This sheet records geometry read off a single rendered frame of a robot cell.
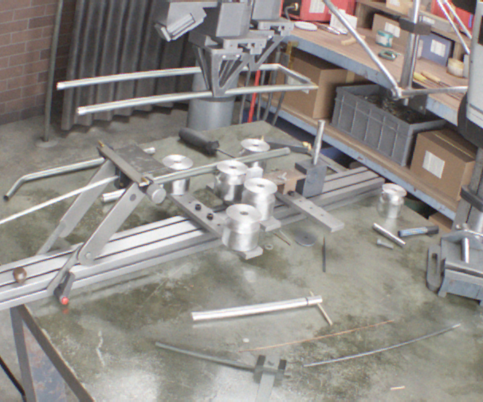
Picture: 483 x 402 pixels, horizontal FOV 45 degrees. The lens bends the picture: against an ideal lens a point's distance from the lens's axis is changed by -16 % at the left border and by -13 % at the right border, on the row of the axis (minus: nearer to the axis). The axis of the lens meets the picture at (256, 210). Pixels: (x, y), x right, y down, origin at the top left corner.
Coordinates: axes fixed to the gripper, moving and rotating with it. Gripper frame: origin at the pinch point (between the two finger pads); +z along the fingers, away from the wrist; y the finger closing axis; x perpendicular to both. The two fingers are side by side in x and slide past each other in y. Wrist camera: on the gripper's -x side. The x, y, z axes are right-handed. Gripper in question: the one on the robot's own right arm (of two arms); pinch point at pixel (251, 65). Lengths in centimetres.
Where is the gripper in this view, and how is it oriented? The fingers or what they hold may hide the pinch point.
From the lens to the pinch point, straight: 103.5
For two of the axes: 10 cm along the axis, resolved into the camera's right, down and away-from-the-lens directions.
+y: 5.2, 4.8, -7.1
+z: -1.5, 8.7, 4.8
